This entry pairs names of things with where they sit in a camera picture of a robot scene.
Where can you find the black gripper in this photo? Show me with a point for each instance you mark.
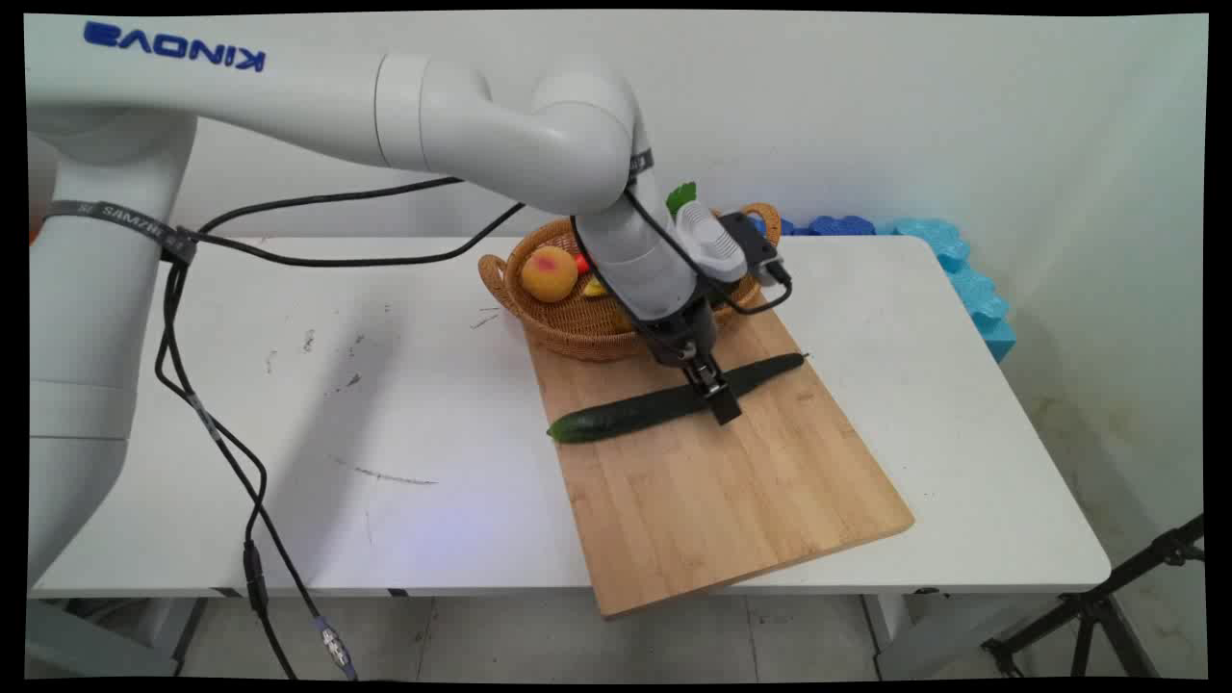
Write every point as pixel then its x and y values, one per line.
pixel 679 332

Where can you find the long dark green cucumber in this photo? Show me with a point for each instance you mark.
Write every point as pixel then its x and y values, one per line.
pixel 626 416

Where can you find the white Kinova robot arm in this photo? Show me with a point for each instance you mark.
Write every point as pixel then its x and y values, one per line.
pixel 289 91

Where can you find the bamboo cutting board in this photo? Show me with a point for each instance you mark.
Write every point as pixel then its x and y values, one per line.
pixel 712 500

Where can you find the yellow toy banana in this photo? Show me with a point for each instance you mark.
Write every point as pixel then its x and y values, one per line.
pixel 595 287

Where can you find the dark blue foam piece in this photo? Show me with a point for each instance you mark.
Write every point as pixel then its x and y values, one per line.
pixel 770 227
pixel 842 225

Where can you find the light green toy vegetable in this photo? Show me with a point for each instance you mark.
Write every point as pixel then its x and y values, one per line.
pixel 681 197

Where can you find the yellow red toy peach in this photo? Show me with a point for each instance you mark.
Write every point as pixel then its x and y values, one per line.
pixel 549 274

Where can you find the light blue foam piece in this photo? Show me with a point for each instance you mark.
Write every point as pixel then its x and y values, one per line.
pixel 982 308
pixel 929 241

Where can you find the white table leg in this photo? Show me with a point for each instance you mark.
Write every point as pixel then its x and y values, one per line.
pixel 924 635

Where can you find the black tripod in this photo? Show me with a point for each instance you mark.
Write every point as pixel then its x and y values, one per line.
pixel 1097 606

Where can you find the orange object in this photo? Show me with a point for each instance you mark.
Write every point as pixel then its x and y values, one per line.
pixel 35 233

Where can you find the black wrist camera white mount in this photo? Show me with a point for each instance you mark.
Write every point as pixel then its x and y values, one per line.
pixel 731 245

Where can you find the grey table frame leg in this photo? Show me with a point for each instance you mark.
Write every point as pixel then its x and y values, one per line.
pixel 87 640

